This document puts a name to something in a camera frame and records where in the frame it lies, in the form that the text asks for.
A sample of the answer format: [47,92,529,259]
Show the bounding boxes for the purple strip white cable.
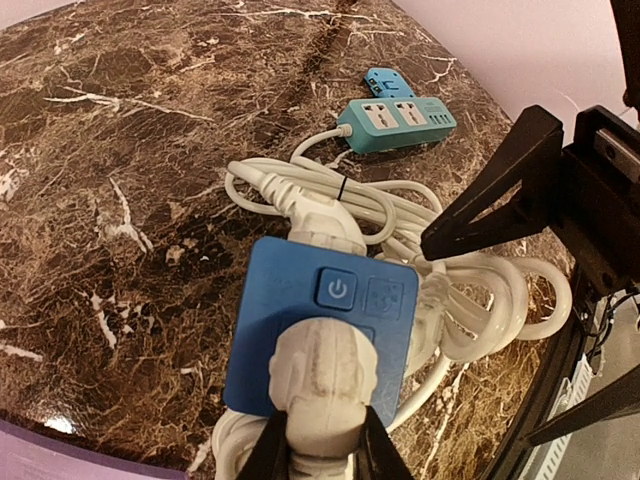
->
[209,319,466,480]

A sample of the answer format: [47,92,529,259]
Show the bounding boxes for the black front rail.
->
[482,278,639,479]

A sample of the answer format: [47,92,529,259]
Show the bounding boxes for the light blue plug adapter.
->
[364,67,415,98]

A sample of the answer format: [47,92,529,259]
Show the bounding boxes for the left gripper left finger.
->
[236,411,290,480]

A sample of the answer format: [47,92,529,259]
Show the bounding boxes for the white slotted cable duct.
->
[536,354,594,480]

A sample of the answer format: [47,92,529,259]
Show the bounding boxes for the teal strip white cable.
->
[222,124,446,261]

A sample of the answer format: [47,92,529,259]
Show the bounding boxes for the teal power strip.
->
[337,97,457,154]

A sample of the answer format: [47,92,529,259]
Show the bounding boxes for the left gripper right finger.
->
[357,406,414,480]

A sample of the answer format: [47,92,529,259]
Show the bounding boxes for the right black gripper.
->
[421,105,639,296]

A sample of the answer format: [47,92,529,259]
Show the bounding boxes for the right black frame post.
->
[610,0,640,111]

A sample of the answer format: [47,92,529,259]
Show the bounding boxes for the dark blue cube socket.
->
[224,237,419,426]

